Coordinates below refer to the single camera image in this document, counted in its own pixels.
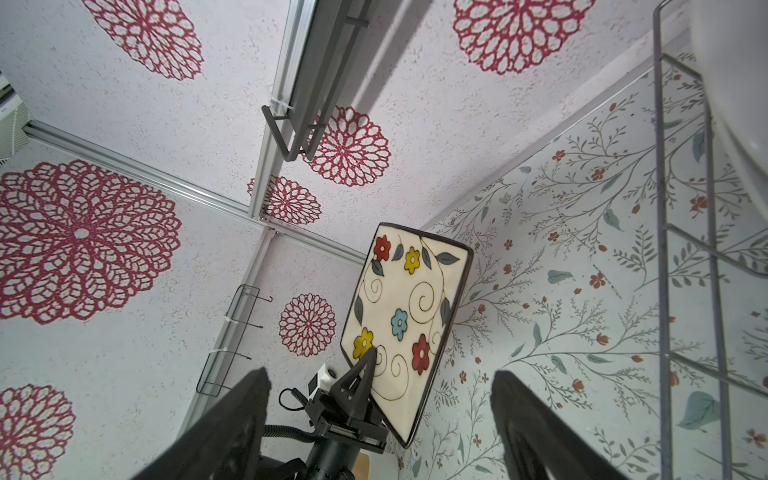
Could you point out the floral square plate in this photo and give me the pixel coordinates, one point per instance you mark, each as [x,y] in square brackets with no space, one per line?
[403,307]

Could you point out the white round plate front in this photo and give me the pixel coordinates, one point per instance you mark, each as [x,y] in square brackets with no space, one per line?
[729,39]

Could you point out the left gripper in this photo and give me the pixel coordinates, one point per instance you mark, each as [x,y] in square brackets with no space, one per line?
[341,409]

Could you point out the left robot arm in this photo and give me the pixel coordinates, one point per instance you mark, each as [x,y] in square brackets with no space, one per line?
[328,459]

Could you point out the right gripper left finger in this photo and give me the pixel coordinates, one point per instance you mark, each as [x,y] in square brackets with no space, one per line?
[225,443]

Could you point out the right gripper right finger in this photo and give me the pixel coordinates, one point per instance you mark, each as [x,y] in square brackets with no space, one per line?
[537,443]

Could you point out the air conditioner unit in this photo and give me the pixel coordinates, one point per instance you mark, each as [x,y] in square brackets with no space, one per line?
[14,117]

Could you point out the wire dish rack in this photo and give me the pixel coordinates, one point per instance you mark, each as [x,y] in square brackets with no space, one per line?
[694,395]

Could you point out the grey wall shelf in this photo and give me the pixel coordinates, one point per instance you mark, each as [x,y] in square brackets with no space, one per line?
[320,41]

